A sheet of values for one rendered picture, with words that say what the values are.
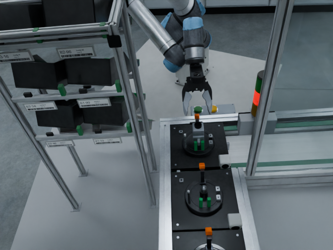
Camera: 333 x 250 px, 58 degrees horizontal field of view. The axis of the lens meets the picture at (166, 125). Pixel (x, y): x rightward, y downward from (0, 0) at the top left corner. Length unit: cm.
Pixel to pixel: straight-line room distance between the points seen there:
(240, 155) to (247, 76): 62
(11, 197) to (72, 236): 143
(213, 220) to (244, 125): 35
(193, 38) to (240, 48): 250
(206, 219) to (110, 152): 60
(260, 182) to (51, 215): 86
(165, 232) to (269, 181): 46
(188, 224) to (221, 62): 112
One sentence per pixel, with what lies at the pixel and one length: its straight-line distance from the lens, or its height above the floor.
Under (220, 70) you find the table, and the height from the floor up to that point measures 86.
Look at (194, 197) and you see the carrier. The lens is 114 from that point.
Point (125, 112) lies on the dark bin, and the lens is 96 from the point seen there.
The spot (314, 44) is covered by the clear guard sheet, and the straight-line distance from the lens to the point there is 88.
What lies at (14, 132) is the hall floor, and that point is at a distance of 315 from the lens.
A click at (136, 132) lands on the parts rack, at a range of 92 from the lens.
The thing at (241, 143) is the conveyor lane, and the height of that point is 92.
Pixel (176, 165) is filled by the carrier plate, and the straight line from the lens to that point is 124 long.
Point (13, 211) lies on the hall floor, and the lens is 260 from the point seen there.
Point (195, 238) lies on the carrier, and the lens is 109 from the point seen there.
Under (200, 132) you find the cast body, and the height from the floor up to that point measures 108.
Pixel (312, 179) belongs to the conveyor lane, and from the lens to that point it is 134.
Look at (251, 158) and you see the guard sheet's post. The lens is 114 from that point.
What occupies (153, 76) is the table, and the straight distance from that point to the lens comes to 184.
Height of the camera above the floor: 198
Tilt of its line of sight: 47 degrees down
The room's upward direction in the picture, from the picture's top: 7 degrees counter-clockwise
